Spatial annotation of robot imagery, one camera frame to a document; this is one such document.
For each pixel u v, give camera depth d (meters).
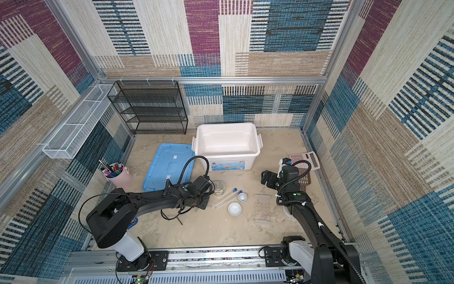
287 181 0.68
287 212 0.63
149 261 0.72
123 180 0.91
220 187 0.88
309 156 1.03
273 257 0.73
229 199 0.91
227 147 1.11
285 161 0.76
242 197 0.89
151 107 1.10
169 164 1.05
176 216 0.75
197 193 0.70
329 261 0.40
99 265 0.75
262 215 0.85
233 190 0.94
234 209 0.86
